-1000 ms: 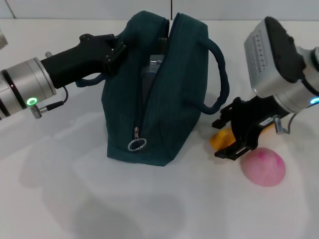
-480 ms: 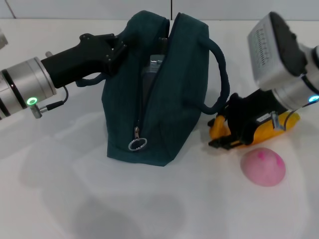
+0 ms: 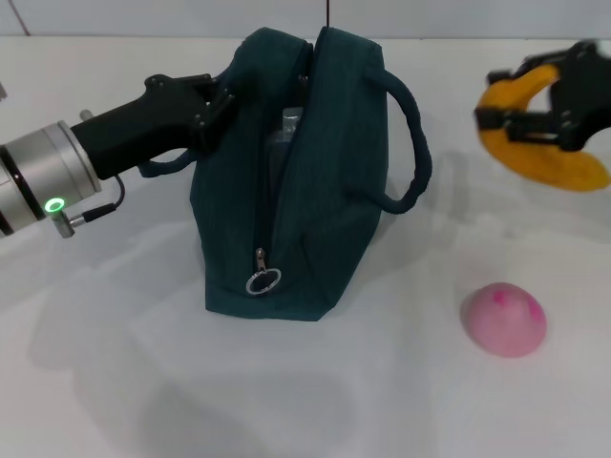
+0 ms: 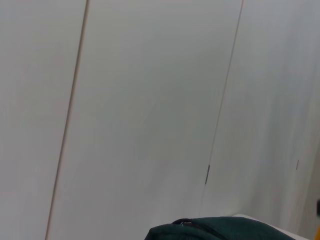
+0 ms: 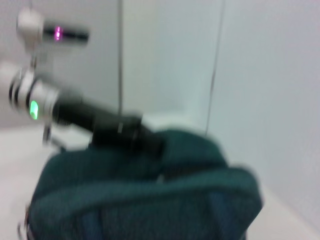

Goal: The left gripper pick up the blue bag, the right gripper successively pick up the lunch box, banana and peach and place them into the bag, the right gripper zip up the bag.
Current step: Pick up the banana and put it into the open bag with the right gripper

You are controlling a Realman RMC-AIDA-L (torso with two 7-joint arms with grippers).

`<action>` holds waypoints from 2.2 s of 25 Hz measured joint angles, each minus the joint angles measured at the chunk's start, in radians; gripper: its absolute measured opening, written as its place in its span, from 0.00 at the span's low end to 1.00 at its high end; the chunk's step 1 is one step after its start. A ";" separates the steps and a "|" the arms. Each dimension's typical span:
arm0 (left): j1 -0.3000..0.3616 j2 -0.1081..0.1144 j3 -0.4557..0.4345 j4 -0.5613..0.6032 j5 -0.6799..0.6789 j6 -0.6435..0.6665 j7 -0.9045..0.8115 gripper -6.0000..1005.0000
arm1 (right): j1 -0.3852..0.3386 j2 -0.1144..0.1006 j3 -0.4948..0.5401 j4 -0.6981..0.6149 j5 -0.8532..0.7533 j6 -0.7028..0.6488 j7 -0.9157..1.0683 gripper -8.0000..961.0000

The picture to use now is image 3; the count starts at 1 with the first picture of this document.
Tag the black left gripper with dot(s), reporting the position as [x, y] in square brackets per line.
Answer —
[143, 124]

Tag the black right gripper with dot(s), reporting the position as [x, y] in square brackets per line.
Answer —
[589, 95]

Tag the yellow banana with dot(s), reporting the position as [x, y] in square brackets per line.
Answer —
[549, 164]

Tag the clear plastic lunch box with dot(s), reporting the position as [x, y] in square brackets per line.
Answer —
[286, 129]

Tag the dark blue insulated lunch bag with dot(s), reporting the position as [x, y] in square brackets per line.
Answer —
[334, 191]

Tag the pink peach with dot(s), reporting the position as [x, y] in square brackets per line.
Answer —
[503, 319]

